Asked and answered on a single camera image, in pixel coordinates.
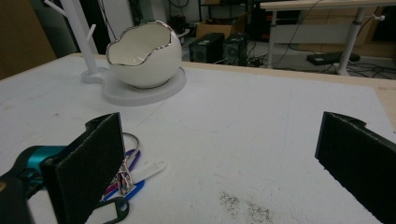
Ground large black computer tower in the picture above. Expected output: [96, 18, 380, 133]
[189, 32, 226, 64]

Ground white egg-shaped ceramic bowl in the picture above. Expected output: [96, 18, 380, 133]
[106, 20, 183, 90]

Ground white foam mat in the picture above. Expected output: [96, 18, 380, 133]
[0, 52, 396, 224]

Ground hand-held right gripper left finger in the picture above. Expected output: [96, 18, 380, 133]
[40, 111, 126, 224]

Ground white-legged desk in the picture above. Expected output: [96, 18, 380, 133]
[260, 0, 396, 77]

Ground flat black device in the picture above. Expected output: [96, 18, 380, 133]
[306, 51, 361, 66]

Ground open cardboard box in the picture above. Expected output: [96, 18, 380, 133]
[195, 13, 248, 40]

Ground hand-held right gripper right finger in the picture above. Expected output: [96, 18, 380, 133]
[314, 111, 396, 224]

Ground small black computer tower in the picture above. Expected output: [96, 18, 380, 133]
[222, 33, 249, 67]

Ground white key hanger stand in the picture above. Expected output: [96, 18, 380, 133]
[43, 0, 188, 107]

